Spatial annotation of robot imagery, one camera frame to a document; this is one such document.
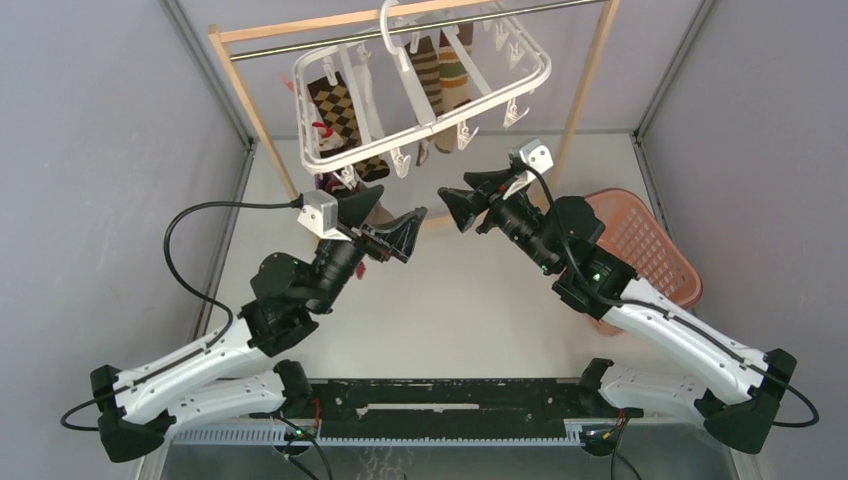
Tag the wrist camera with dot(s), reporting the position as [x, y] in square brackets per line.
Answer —
[532, 156]
[319, 214]

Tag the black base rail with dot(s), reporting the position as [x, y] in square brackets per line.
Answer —
[448, 409]

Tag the navy blue sock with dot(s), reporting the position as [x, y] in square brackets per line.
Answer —
[330, 143]

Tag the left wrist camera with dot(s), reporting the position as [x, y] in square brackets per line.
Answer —
[319, 214]

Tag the brown argyle sock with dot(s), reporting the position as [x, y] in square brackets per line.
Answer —
[337, 113]

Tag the purple orange striped sock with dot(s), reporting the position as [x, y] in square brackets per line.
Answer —
[331, 184]

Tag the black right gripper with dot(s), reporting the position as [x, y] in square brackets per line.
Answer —
[465, 207]

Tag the brown striped sock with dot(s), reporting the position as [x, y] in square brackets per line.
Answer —
[445, 81]

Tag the pink laundry basket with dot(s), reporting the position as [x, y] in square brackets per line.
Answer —
[633, 234]

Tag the white plastic clip hanger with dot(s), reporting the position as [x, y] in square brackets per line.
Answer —
[307, 71]

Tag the wooden drying rack frame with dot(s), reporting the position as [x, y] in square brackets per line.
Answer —
[391, 14]

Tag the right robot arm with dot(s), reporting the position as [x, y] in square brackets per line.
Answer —
[731, 390]

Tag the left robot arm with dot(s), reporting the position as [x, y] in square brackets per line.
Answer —
[239, 369]

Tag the white cloth sock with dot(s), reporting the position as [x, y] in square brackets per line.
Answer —
[364, 81]

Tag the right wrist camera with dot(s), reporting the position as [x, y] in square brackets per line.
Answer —
[532, 156]

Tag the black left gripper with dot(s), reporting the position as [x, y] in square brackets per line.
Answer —
[398, 235]

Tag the beige red striped sock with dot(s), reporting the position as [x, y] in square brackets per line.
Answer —
[377, 216]

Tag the metal rack rod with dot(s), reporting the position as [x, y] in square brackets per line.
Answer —
[368, 35]

